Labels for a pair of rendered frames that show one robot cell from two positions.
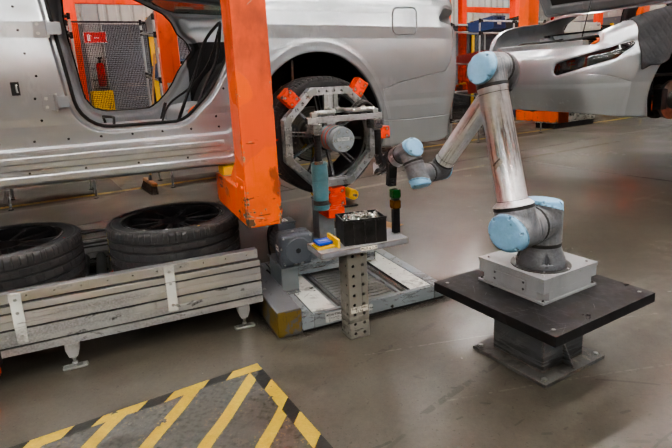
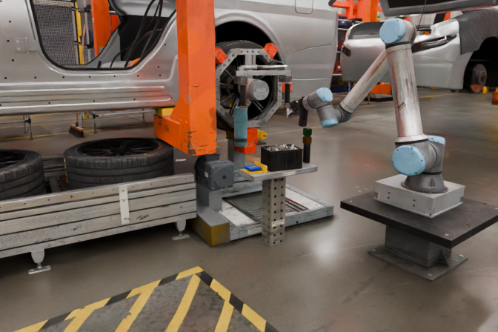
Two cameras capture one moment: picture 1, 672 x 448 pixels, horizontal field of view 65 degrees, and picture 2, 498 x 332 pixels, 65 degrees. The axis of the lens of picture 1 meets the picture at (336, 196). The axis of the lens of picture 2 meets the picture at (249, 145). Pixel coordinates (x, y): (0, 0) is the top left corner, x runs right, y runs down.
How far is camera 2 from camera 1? 0.39 m
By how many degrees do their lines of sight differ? 7
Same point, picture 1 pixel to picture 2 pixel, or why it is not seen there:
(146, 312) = (102, 224)
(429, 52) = (320, 29)
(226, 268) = (169, 189)
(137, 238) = (94, 162)
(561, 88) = not seen: hidden behind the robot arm
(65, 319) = (33, 229)
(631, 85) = (453, 66)
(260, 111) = (204, 60)
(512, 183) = (413, 121)
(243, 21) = not seen: outside the picture
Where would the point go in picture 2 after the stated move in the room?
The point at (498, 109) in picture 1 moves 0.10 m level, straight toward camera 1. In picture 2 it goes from (404, 64) to (408, 64)
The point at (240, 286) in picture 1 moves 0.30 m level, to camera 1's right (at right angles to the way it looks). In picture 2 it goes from (179, 204) to (230, 202)
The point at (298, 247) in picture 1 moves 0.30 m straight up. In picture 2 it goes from (224, 174) to (224, 127)
